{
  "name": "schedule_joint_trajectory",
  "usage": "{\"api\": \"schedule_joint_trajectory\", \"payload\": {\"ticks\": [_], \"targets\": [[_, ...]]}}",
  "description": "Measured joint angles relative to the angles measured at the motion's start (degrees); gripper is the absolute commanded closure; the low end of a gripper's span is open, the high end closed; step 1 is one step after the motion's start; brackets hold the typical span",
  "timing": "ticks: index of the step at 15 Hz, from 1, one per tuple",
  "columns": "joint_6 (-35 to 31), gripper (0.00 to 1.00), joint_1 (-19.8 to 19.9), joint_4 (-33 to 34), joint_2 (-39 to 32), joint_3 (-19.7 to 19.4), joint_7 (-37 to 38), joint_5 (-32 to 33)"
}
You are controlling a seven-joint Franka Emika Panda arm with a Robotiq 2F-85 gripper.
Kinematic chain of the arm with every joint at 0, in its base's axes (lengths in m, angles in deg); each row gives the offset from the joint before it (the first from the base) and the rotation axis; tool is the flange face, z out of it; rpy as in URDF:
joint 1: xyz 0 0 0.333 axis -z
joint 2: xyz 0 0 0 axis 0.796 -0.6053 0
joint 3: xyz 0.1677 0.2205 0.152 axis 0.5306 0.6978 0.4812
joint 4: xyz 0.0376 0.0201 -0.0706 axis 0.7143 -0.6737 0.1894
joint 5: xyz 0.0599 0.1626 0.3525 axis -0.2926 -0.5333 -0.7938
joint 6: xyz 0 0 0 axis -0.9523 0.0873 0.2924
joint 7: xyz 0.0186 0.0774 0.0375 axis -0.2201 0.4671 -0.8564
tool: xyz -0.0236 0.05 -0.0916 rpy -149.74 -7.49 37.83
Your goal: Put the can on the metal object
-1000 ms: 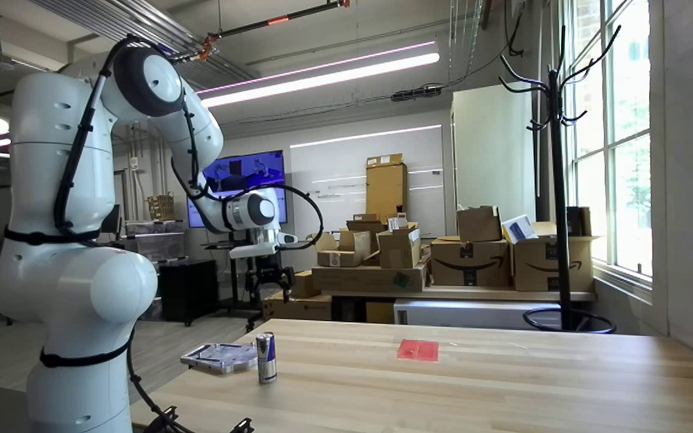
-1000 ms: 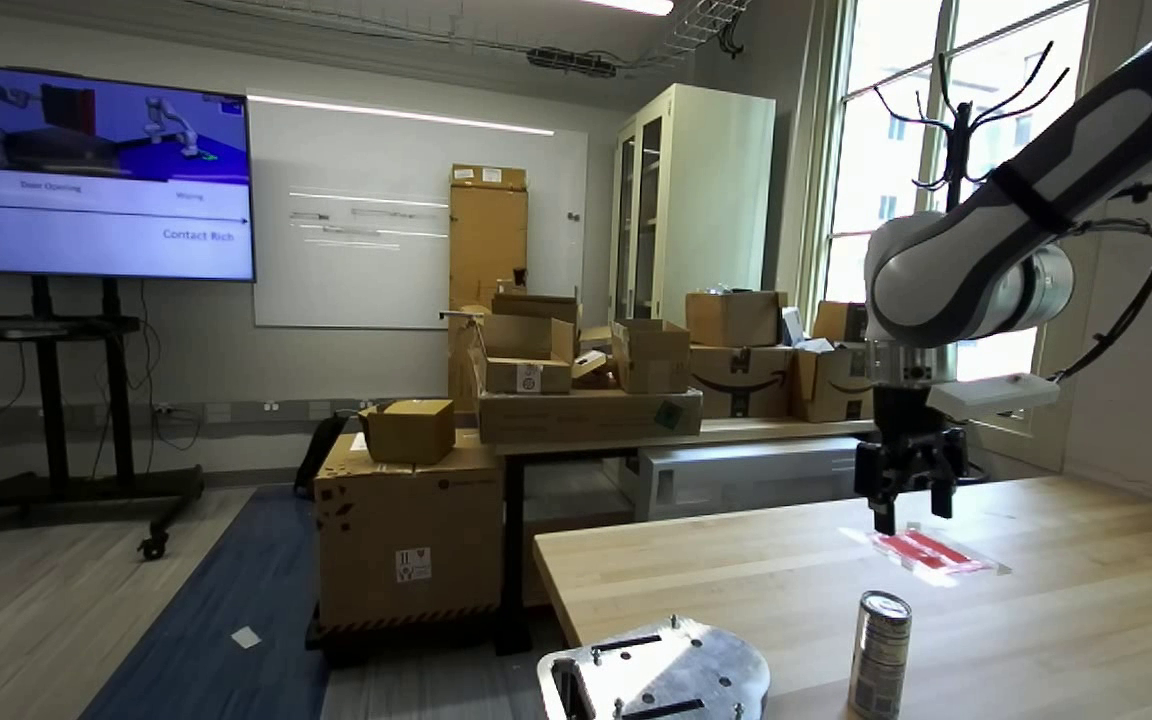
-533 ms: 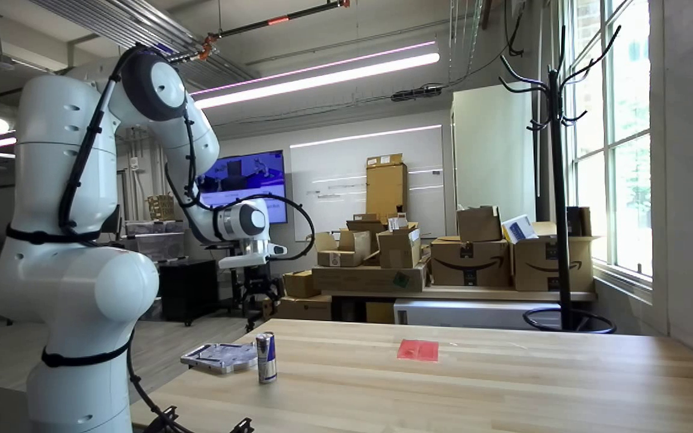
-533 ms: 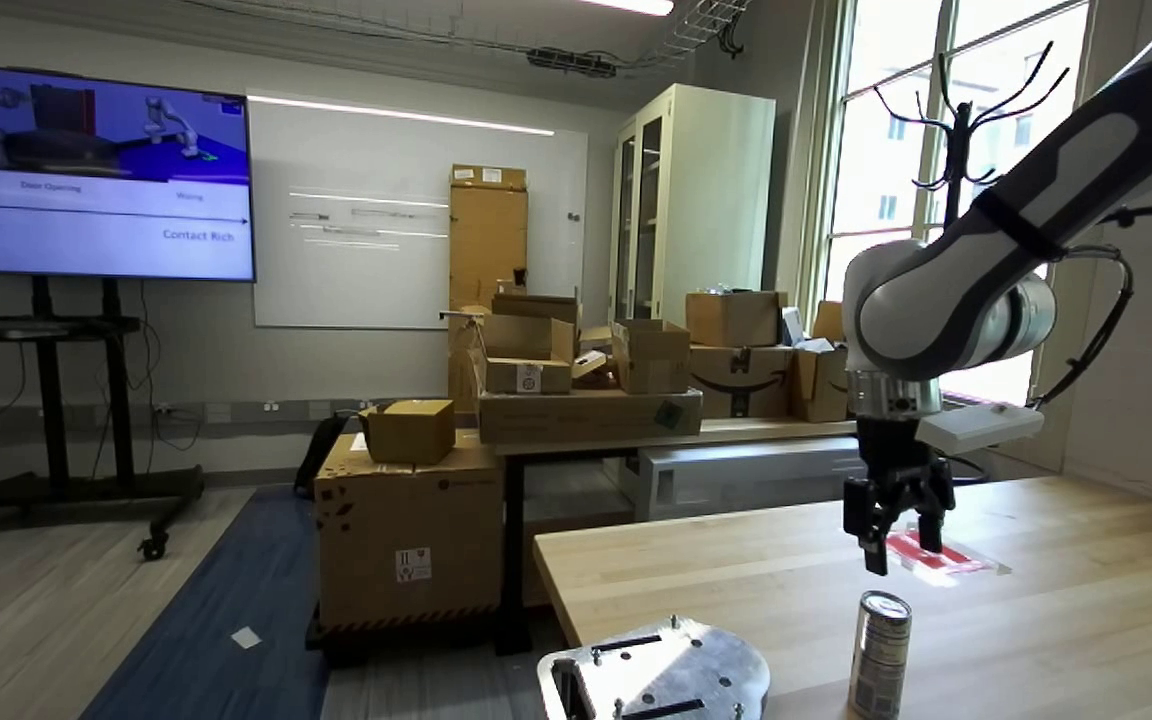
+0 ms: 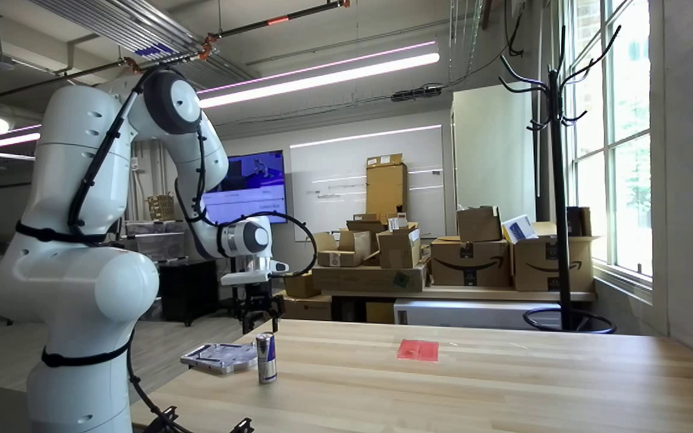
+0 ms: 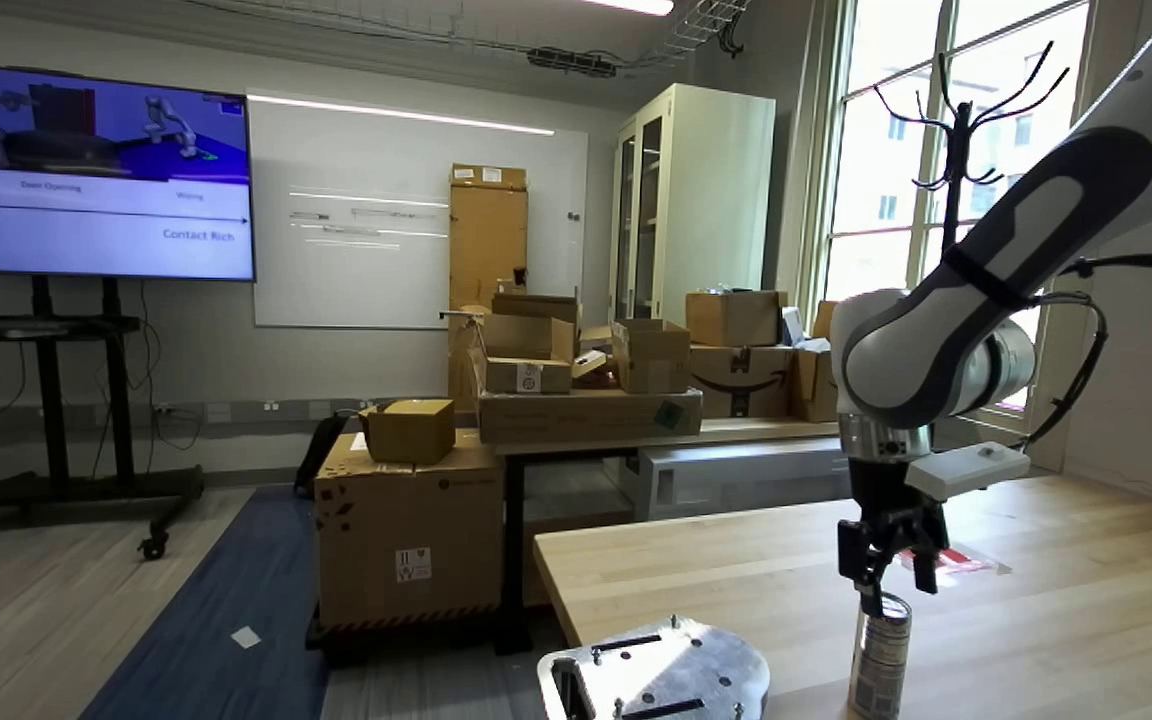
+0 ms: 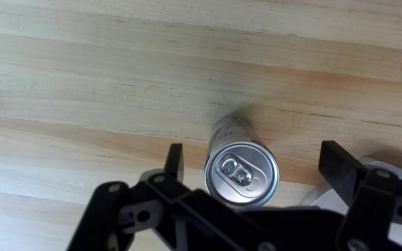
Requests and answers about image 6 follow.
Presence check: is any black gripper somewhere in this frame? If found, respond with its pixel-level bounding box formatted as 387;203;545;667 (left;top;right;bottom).
831;452;951;618

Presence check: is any silver tin can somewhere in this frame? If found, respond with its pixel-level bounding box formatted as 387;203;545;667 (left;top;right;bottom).
844;590;916;720

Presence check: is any flat metal plate object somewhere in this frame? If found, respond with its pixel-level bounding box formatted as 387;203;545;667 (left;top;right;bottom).
532;615;775;720

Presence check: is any red tape marker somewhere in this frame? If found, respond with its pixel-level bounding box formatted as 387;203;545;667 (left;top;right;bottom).
932;534;1012;590

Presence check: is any white long radiator unit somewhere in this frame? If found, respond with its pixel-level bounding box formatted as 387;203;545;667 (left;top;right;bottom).
624;434;861;524

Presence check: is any Amazon smile cardboard box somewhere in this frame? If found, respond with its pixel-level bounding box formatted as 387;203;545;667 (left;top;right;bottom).
686;340;801;425
793;340;848;426

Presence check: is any dark small cardboard box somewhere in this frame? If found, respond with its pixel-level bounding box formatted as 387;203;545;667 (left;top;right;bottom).
807;296;848;342

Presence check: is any plain stacked cardboard box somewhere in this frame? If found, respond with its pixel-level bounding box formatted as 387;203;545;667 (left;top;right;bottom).
681;286;787;350

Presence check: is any upright medium cardboard box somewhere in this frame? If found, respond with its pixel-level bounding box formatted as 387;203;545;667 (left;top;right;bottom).
619;316;698;399

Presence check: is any long flat cardboard box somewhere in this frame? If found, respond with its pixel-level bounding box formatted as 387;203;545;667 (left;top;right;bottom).
475;382;709;452

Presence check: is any black leg wooden bench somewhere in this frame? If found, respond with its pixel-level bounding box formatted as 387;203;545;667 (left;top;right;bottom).
487;417;861;660

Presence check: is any large paned window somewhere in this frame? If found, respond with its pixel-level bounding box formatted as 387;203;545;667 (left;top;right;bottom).
820;0;1095;417

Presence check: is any black coat rack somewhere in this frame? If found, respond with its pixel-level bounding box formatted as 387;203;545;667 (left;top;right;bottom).
870;36;1071;291

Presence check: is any small labelled cardboard box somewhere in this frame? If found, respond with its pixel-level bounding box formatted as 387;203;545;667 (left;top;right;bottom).
484;356;577;399

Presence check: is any white tall cabinet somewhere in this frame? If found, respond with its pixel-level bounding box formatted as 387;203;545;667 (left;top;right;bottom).
607;80;781;328

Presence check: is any open flap cardboard box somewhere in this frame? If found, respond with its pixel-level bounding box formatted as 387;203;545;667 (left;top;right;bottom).
475;286;585;364

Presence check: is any large labelled cardboard box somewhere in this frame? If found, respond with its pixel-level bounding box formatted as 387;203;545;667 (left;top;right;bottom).
312;426;509;638

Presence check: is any small cube cardboard box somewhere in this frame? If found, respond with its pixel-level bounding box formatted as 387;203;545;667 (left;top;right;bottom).
359;396;460;468

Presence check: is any tall upright cardboard box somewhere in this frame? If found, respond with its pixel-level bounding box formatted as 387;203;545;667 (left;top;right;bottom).
446;158;532;316

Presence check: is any square ceiling light panel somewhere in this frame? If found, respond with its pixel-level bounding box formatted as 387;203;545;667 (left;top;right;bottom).
585;0;675;20

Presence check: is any black rolling TV stand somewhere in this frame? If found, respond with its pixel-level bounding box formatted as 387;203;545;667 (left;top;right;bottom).
0;277;208;565

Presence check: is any large TV screen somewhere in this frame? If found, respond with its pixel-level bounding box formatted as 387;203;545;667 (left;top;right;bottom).
0;56;261;286

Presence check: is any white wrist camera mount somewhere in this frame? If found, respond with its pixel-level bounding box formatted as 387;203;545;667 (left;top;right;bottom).
906;438;1036;508

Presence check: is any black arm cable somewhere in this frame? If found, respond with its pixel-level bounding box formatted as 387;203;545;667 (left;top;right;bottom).
929;243;1152;452

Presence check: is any wall whiteboard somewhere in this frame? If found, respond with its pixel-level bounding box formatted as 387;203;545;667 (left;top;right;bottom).
243;91;591;333

